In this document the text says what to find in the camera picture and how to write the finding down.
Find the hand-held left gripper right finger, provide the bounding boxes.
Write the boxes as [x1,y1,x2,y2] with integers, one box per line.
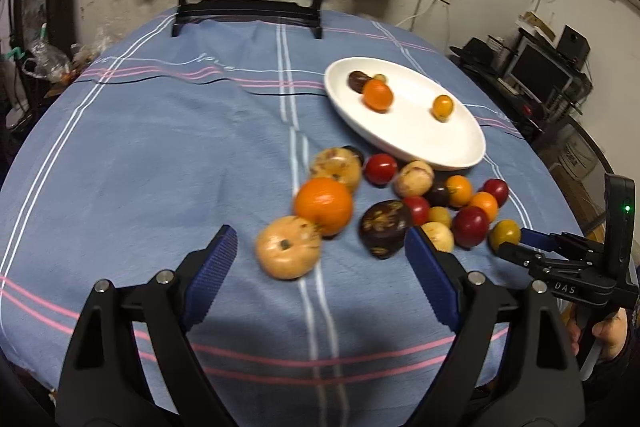
[404,226,586,427]

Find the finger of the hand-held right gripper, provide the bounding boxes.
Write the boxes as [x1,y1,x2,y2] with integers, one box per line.
[497,241,640,309]
[520,228,607,260]

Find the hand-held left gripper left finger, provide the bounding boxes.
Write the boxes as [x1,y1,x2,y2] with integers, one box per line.
[55,223,238,427]

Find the yellow-green cherry tomato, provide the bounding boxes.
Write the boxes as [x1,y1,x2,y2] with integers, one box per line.
[488,219,522,253]
[427,206,453,228]

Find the beige round fruit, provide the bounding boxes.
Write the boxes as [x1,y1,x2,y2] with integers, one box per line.
[394,160,435,198]
[420,222,455,254]

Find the orange cherry tomato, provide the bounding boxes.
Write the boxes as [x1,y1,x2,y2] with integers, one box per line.
[468,192,499,222]
[445,175,474,208]

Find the red cherry tomato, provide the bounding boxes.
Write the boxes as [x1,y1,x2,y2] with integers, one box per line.
[481,178,510,208]
[451,206,490,249]
[402,196,431,225]
[363,153,399,186]

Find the dark purple passion fruit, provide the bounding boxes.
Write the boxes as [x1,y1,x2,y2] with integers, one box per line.
[348,70,373,94]
[358,200,414,260]

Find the dark purple cherry tomato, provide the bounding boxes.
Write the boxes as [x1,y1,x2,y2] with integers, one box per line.
[424,184,451,208]

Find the purple-striped beige pepino melon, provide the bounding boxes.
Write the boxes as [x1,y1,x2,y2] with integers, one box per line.
[255,215,322,281]

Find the orange tangerine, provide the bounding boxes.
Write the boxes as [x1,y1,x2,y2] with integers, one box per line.
[362,79,394,112]
[293,177,354,238]

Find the white oval plate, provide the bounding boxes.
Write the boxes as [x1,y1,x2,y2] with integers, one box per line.
[324,57,487,171]

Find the brown-spotted beige pepino melon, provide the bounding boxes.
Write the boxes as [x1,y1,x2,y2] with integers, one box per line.
[310,148,362,194]

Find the person's right hand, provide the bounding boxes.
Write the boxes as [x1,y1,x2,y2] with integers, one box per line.
[566,306,632,361]

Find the cardboard box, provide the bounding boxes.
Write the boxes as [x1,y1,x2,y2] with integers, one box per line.
[555,122,601,180]

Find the black mesh chair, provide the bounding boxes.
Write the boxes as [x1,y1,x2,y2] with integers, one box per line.
[532,112,616,188]

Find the black computer desk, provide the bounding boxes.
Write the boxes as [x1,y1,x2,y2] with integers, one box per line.
[450,32,593,142]

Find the blue striped tablecloth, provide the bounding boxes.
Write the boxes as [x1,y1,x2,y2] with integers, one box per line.
[0,4,587,418]

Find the yellow-orange cherry tomato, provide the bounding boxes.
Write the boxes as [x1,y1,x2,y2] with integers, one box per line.
[432,94,454,122]

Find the black computer monitor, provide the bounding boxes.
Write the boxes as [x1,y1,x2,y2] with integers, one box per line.
[502,38,576,100]

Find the black speaker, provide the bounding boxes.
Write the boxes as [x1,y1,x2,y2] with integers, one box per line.
[556,25,591,68]

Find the black printer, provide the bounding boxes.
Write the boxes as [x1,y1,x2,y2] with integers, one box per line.
[452,37,506,72]

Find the clear plastic bags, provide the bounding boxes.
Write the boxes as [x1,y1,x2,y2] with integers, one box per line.
[20,24,78,84]

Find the white power cable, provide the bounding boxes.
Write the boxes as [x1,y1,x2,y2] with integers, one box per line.
[397,0,431,32]

